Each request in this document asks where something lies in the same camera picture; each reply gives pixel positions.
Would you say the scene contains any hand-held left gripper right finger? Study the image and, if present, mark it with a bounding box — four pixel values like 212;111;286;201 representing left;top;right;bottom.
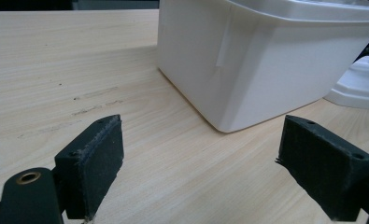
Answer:
275;115;369;222

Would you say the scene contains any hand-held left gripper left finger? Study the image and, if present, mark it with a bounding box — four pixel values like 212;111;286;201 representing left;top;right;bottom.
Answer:
54;114;125;220

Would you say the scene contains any white plastic storage box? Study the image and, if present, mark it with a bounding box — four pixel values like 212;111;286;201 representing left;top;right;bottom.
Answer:
156;0;369;133

